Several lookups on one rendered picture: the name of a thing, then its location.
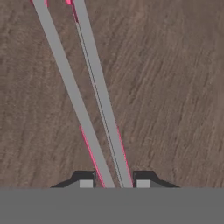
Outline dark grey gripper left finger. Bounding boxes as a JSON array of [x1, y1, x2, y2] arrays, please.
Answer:
[[50, 170, 102, 189]]

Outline grey tongs with pink trim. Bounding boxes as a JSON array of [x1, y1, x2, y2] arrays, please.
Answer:
[[29, 0, 135, 189]]

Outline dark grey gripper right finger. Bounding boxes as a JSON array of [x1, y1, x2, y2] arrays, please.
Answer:
[[132, 170, 180, 189]]

